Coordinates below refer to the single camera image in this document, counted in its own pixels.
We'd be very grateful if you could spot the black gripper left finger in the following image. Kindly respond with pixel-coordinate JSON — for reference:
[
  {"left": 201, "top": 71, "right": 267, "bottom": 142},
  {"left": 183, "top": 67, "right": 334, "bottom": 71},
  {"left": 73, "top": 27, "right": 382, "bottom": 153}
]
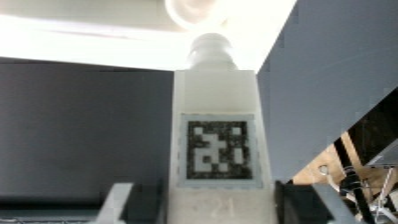
[{"left": 94, "top": 183, "right": 164, "bottom": 224}]

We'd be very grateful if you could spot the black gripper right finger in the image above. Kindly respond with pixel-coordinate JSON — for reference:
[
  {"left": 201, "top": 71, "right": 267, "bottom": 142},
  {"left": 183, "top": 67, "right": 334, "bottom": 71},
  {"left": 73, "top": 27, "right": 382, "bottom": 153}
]
[{"left": 274, "top": 181, "right": 363, "bottom": 224}]

